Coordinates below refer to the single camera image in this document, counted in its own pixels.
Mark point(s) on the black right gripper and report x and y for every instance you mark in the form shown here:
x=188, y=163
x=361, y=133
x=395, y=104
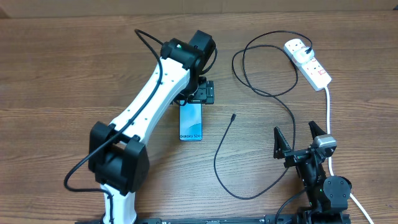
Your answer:
x=295, y=157

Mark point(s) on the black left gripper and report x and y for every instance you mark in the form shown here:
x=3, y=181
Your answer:
x=205, y=93

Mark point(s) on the blue Samsung Galaxy smartphone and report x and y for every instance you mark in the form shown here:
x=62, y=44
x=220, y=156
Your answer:
x=190, y=122

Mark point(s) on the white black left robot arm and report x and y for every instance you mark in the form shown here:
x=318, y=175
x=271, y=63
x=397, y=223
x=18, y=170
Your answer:
x=118, y=155

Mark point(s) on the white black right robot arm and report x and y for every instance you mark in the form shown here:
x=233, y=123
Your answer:
x=327, y=196

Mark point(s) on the white USB charger adapter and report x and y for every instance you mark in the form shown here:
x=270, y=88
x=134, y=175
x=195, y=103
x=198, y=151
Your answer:
x=303, y=55

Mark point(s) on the white power strip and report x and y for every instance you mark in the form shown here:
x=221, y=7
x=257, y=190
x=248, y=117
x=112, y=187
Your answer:
x=313, y=71

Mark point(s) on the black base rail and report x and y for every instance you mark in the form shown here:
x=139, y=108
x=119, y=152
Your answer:
x=267, y=219

